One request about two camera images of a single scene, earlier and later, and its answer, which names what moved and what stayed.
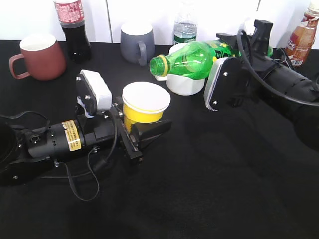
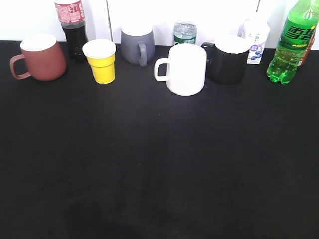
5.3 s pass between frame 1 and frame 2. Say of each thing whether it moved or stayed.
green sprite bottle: moved
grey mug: stayed
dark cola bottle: stayed
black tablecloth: stayed
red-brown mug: stayed
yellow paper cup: moved
